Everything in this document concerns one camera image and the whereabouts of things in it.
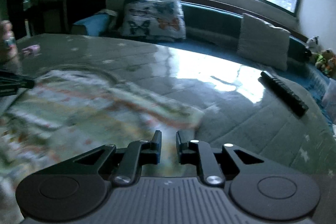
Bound patterned pastel cloth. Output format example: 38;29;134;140
0;64;208;177

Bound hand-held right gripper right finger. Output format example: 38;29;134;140
176;131;264;186

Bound teal sofa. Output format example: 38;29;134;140
72;0;336;125

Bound dark side table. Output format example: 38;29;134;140
39;0;66;35

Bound dark wooden cabinet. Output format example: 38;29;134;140
7;0;44;38

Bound white butterfly print pillow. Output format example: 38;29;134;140
119;0;187;42

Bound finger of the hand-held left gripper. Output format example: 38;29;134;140
0;69;36;97

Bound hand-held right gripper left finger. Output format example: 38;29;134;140
70;131;162;186

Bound pink bottle with cartoon eyes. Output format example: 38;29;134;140
0;20;19;62

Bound black remote control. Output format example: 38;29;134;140
259;71;309;117

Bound pale crumpled cloth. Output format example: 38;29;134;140
98;9;119;30

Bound plain light grey pillow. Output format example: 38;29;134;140
238;13;290;71

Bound small pink object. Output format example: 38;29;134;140
21;44;41;56

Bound blue cushion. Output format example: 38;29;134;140
72;14;111;36

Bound colourful stuffed toys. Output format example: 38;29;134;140
314;49;336;75

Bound pale patterned striped garment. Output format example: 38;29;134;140
0;70;205;203

